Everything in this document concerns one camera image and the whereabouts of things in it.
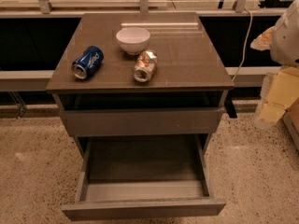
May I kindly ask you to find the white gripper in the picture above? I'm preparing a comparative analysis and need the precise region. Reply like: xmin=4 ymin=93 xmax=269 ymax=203
xmin=250 ymin=27 xmax=299 ymax=129

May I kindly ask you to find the grey drawer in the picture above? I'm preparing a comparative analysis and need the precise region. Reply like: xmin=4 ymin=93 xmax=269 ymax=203
xmin=62 ymin=134 xmax=226 ymax=221
xmin=60 ymin=108 xmax=224 ymax=137

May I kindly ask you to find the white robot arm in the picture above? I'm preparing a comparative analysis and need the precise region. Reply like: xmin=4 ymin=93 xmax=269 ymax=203
xmin=250 ymin=0 xmax=299 ymax=129

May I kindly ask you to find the grey top drawer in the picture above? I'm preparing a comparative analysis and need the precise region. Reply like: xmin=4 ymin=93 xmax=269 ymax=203
xmin=60 ymin=108 xmax=224 ymax=137

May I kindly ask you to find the grey drawer cabinet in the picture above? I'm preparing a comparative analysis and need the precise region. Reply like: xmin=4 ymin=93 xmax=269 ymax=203
xmin=47 ymin=13 xmax=234 ymax=150

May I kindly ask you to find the crumpled gold can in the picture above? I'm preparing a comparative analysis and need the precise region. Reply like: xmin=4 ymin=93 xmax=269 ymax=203
xmin=134 ymin=49 xmax=158 ymax=82

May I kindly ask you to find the white ceramic bowl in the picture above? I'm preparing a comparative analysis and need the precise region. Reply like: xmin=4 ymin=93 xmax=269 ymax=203
xmin=116 ymin=27 xmax=150 ymax=55

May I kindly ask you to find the blue pepsi can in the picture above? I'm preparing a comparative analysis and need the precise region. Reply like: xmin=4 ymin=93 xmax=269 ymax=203
xmin=71 ymin=46 xmax=104 ymax=79

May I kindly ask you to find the white cable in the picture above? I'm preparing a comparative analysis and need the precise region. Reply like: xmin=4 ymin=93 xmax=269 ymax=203
xmin=231 ymin=7 xmax=254 ymax=82

